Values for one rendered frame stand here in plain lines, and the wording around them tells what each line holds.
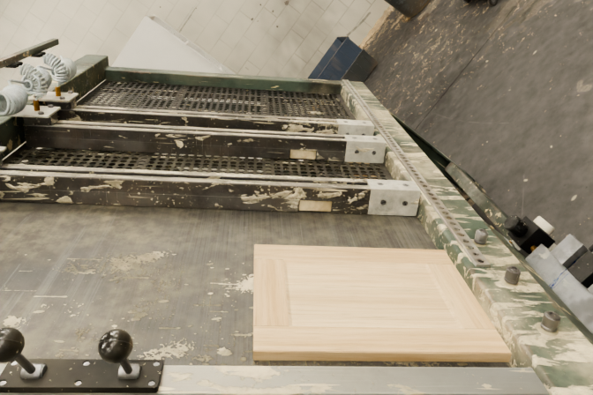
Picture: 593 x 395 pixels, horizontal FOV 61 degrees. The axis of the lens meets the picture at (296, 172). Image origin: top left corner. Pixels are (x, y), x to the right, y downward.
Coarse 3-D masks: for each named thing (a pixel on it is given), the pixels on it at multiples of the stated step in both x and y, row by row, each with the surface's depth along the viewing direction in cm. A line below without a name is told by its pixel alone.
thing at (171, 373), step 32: (160, 384) 66; (192, 384) 66; (224, 384) 67; (256, 384) 67; (288, 384) 67; (320, 384) 68; (352, 384) 68; (384, 384) 69; (416, 384) 69; (448, 384) 70; (480, 384) 70; (512, 384) 71
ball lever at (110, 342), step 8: (104, 336) 57; (112, 336) 57; (120, 336) 57; (128, 336) 58; (104, 344) 56; (112, 344) 56; (120, 344) 56; (128, 344) 57; (104, 352) 56; (112, 352) 56; (120, 352) 56; (128, 352) 57; (104, 360) 57; (112, 360) 56; (120, 360) 57; (120, 368) 65; (128, 368) 63; (136, 368) 65; (120, 376) 65; (128, 376) 65; (136, 376) 65
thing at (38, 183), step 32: (0, 160) 117; (0, 192) 116; (32, 192) 116; (64, 192) 117; (96, 192) 117; (128, 192) 118; (160, 192) 119; (192, 192) 119; (224, 192) 120; (256, 192) 120; (288, 192) 121; (320, 192) 122; (352, 192) 122; (384, 192) 123; (416, 192) 123
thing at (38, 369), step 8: (8, 328) 57; (0, 336) 55; (8, 336) 56; (16, 336) 56; (0, 344) 55; (8, 344) 55; (16, 344) 56; (24, 344) 57; (0, 352) 55; (8, 352) 55; (16, 352) 56; (0, 360) 55; (8, 360) 56; (16, 360) 59; (24, 360) 61; (24, 368) 62; (32, 368) 63; (40, 368) 64; (24, 376) 64; (32, 376) 64; (40, 376) 64
